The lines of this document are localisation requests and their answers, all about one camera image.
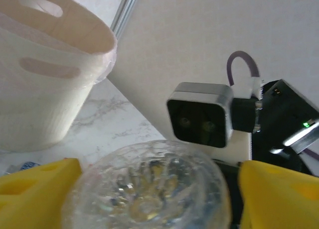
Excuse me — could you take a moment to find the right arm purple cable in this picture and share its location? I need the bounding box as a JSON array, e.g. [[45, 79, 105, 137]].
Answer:
[[226, 50, 319, 162]]

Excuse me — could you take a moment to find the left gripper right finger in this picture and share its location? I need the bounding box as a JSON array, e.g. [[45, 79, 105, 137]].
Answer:
[[236, 160, 319, 229]]

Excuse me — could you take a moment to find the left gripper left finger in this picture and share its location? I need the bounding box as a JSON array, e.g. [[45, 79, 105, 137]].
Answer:
[[0, 158, 83, 229]]

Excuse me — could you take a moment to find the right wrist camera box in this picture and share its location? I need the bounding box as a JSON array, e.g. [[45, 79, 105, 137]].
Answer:
[[166, 82, 235, 149]]

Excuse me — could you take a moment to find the clear bottle blue label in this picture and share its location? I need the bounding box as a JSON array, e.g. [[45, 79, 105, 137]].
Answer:
[[59, 139, 234, 229]]

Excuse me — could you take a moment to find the aluminium frame post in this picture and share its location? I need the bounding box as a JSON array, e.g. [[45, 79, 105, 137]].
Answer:
[[109, 0, 142, 40]]

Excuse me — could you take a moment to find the translucent white plastic bin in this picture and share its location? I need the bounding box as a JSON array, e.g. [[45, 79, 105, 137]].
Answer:
[[0, 0, 118, 152]]

